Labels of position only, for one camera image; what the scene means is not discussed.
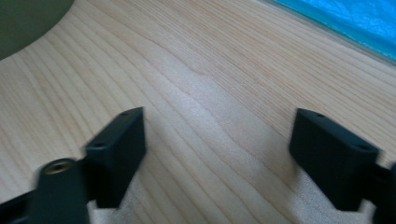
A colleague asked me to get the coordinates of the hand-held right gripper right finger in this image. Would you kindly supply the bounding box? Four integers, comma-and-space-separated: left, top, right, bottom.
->
288, 107, 380, 212

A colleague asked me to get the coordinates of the blue plastic trash bag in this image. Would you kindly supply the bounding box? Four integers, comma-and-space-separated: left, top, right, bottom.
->
274, 0, 396, 64

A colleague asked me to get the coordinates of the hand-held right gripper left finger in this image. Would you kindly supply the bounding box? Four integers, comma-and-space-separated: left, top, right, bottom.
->
84, 106, 147, 209

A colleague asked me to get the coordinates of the green ribbed trash bin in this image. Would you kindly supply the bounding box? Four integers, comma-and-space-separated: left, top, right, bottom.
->
0, 0, 76, 62

